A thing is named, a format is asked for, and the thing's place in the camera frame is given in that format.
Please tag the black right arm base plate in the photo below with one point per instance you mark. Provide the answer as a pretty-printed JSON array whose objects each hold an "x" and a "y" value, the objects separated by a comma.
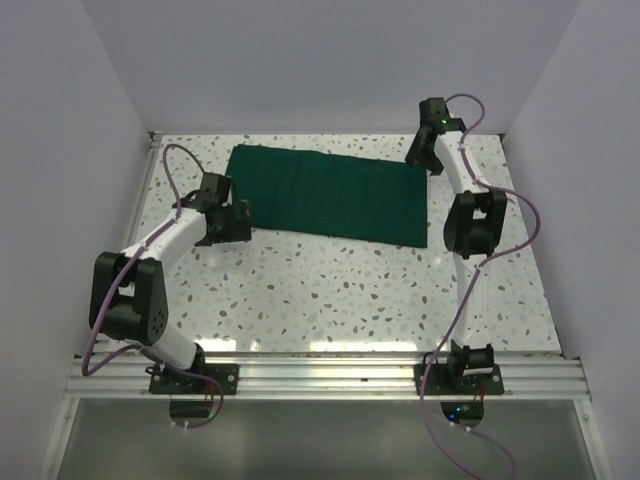
[{"x": 457, "y": 377}]

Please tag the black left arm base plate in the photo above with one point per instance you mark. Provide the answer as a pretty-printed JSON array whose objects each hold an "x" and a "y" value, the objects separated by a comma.
[{"x": 222, "y": 378}]

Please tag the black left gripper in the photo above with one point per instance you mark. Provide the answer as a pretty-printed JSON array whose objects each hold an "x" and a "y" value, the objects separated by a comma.
[{"x": 238, "y": 229}]

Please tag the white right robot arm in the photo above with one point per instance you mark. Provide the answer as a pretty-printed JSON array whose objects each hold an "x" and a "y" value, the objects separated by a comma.
[{"x": 472, "y": 230}]

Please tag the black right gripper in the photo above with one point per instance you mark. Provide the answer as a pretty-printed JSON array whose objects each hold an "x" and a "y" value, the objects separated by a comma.
[{"x": 434, "y": 164}]

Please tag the aluminium extrusion rail frame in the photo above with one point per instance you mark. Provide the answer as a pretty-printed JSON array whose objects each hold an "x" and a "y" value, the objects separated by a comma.
[{"x": 326, "y": 333}]

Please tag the dark green surgical cloth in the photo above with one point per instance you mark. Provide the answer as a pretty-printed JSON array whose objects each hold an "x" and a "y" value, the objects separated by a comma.
[{"x": 332, "y": 195}]

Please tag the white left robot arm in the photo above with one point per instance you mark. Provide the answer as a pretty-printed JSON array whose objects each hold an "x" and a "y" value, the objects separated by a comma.
[{"x": 129, "y": 301}]

